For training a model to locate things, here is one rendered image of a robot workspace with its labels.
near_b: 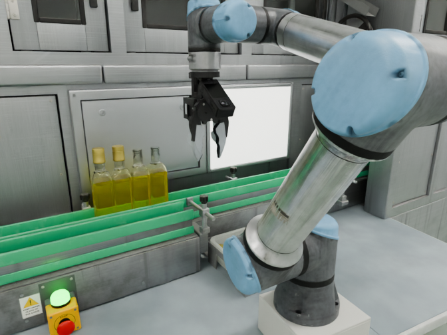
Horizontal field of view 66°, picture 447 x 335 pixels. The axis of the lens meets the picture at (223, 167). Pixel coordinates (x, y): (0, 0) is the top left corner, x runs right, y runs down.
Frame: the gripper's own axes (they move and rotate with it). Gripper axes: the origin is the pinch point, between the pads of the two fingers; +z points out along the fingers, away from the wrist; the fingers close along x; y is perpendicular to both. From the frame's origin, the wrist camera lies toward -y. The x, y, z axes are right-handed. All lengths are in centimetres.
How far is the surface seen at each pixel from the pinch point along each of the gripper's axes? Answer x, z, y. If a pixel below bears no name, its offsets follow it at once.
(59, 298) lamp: 37, 33, 9
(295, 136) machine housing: -71, 11, 45
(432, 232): -133, 61, 8
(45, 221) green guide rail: 37, 22, 33
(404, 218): -105, 46, 8
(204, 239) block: -5.7, 31.6, 14.6
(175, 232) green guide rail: 3.2, 27.7, 16.4
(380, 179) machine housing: -90, 26, 12
